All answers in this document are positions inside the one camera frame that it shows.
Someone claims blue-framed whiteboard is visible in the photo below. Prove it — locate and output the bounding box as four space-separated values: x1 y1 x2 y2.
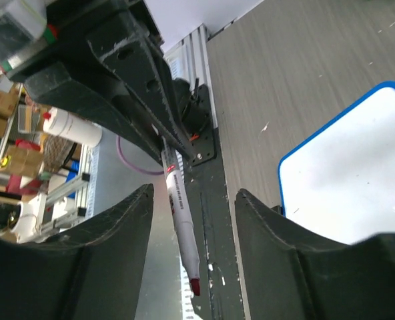
278 81 395 244

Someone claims white bottle red cap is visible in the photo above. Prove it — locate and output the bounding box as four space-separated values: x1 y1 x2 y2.
43 107 103 147

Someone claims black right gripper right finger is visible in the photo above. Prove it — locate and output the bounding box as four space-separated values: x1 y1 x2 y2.
235 189 395 319

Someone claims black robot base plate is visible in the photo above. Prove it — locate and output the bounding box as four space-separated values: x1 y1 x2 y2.
173 79 245 319

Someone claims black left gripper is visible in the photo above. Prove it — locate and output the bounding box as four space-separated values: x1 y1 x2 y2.
6 1 194 163

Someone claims white slotted cable duct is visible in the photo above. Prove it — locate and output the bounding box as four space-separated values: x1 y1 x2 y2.
179 265 203 320

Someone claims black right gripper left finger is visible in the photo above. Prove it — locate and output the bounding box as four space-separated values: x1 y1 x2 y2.
0 184 154 320

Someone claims white red-tipped whiteboard marker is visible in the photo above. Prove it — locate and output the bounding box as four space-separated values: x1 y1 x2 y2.
161 138 201 297

